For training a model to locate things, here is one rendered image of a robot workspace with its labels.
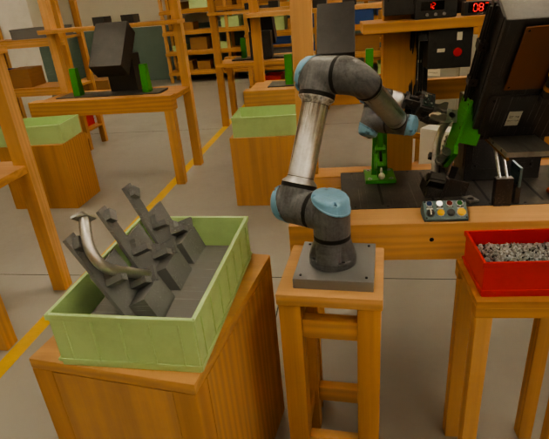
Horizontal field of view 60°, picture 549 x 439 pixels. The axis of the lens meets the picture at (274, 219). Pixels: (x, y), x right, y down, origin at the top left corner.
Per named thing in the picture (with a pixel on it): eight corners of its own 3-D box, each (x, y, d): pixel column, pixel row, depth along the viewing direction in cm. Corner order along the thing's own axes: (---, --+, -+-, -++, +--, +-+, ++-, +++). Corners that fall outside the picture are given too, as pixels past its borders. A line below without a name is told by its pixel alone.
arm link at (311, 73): (301, 228, 147) (336, 49, 142) (262, 219, 155) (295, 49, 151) (321, 229, 156) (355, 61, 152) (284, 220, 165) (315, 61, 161)
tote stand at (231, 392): (231, 570, 155) (194, 385, 121) (94, 532, 170) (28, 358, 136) (284, 409, 214) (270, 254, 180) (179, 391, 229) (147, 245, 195)
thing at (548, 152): (555, 158, 161) (557, 150, 159) (504, 161, 163) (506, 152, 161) (515, 129, 196) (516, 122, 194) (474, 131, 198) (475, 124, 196)
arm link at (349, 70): (372, 47, 137) (423, 114, 176) (339, 48, 143) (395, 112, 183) (361, 85, 136) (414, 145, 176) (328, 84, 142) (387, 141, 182)
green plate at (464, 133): (472, 159, 181) (493, 105, 172) (450, 155, 181) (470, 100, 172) (464, 150, 192) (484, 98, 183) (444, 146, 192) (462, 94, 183)
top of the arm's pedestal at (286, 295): (382, 312, 140) (382, 300, 138) (275, 305, 147) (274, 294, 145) (383, 257, 168) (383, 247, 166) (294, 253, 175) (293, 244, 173)
